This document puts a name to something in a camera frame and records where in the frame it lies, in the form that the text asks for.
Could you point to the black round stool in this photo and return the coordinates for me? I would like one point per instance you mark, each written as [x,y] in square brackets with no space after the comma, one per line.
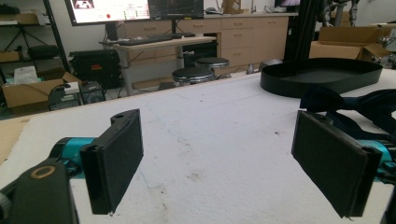
[212,62]
[193,75]

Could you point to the open cardboard box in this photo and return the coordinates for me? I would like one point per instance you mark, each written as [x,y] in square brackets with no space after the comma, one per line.
[348,42]
[31,90]

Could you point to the black metal shelf rack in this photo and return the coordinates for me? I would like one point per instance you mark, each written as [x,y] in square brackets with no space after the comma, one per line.
[28,37]

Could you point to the black desktop computer case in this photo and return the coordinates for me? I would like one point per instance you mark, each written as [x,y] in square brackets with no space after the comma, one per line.
[92,92]

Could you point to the small cardboard box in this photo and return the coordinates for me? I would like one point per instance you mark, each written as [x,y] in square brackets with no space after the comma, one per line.
[232,6]

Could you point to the black oval tray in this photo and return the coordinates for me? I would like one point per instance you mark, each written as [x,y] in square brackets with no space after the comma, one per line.
[320,76]

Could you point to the wooden cabinet with drawers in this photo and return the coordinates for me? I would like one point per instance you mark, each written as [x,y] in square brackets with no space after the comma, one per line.
[239,37]

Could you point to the black keyboard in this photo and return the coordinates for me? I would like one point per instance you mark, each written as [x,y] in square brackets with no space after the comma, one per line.
[144,40]

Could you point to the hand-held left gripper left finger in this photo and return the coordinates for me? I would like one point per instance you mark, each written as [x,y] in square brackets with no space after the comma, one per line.
[115,161]

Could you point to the dark computer monitor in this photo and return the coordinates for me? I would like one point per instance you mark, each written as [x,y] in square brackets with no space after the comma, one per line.
[176,8]

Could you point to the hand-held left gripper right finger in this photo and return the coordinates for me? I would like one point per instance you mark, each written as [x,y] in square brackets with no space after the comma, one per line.
[332,161]

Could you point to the dark blue bow tie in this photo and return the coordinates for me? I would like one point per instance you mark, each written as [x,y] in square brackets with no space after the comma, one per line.
[358,109]

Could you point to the black equipment case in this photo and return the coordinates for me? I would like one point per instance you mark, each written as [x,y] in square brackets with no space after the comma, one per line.
[95,67]

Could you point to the light wooden standing desk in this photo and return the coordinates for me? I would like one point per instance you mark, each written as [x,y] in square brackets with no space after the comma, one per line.
[165,43]

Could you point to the large computer monitor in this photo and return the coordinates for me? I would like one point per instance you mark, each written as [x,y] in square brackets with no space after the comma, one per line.
[109,11]

